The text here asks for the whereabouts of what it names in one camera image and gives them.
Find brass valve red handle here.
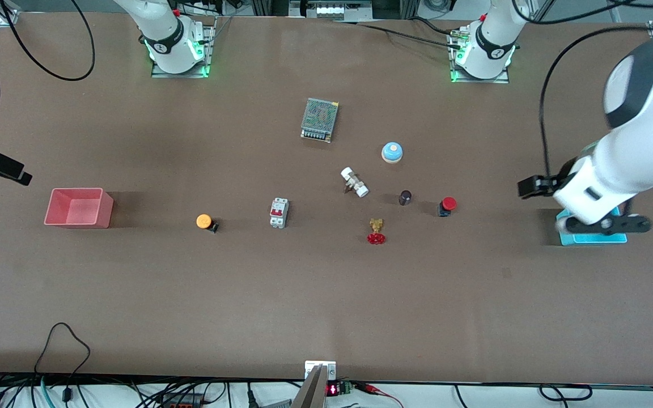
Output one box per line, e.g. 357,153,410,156
367,218,387,245

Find metal mesh power supply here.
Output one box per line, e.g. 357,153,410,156
300,97,340,143

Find teal cable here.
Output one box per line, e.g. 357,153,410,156
39,376,56,408

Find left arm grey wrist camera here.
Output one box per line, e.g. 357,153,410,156
555,212,653,236

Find blue plastic bin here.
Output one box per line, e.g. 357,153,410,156
556,207,627,247

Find grey camera mount beam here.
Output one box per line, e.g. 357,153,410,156
290,361,337,408

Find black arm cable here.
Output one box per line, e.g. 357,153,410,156
0,0,96,143
511,0,653,179

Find black looped thin cable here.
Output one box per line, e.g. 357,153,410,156
35,322,91,375

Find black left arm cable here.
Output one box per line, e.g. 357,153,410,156
511,0,653,179

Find white pipe fitting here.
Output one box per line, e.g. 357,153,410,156
340,167,370,198

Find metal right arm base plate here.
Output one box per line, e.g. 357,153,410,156
151,23,214,78

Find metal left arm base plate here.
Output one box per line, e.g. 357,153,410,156
450,28,510,84

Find white red circuit breaker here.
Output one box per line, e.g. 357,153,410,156
270,197,290,229

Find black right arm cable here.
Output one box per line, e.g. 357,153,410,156
0,0,96,143

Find red clip wire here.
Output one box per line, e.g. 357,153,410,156
354,383,404,408

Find pink plastic bin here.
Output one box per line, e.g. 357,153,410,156
44,188,115,229

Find black cable on table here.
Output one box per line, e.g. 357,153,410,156
332,17,469,49

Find black coiled cable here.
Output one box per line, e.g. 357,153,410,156
538,384,593,401

